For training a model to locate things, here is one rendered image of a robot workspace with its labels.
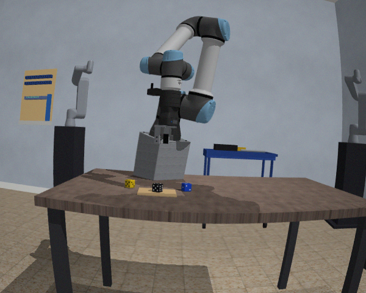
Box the yellow die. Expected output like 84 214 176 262
125 179 135 188

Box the tan flat mat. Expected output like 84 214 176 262
137 187 177 197

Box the blue die with white pips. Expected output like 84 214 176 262
181 183 192 192

